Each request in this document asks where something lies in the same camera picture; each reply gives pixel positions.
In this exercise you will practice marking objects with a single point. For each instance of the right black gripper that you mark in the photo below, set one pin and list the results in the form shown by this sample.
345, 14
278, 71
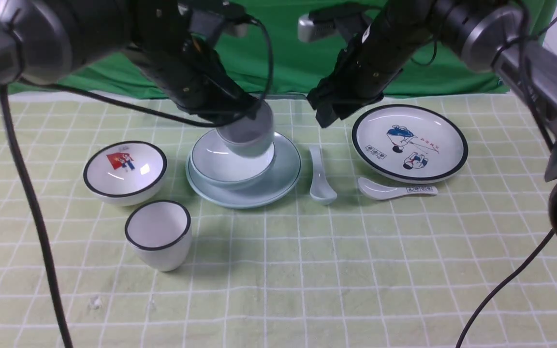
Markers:
372, 60

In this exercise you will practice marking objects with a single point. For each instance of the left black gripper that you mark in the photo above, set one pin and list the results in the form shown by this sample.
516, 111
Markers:
173, 45

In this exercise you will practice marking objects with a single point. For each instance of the pale blue cup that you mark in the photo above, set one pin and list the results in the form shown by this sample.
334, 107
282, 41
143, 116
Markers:
250, 137

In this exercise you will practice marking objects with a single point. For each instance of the pale blue ceramic spoon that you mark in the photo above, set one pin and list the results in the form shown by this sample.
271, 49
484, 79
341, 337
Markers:
320, 190

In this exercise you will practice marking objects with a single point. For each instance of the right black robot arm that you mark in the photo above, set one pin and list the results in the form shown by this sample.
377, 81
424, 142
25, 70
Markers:
487, 35

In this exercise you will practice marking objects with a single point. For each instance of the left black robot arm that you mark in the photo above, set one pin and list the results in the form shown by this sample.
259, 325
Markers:
44, 41

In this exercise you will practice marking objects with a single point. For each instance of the green backdrop cloth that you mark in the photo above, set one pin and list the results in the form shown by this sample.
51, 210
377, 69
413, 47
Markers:
298, 66

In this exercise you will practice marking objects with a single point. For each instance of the white plate with figures picture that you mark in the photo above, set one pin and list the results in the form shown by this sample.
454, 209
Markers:
409, 144

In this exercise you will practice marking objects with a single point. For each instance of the pale blue bowl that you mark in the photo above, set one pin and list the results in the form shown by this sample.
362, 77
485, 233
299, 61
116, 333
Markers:
214, 163

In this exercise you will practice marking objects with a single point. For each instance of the white bowl with flag picture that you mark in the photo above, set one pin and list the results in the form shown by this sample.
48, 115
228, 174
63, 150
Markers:
126, 173

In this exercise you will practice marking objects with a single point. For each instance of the pale blue plate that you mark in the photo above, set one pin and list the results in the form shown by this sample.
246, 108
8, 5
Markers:
271, 187

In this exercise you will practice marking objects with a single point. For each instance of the white cup with bicycle picture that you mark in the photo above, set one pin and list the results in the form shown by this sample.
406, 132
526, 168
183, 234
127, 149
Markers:
160, 234

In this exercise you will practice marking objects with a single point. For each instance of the green checkered tablecloth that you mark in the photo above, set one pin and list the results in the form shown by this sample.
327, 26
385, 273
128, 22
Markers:
356, 273

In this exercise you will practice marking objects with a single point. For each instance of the white spoon with printed handle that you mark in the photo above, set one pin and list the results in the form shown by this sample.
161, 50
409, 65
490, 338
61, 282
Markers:
378, 192

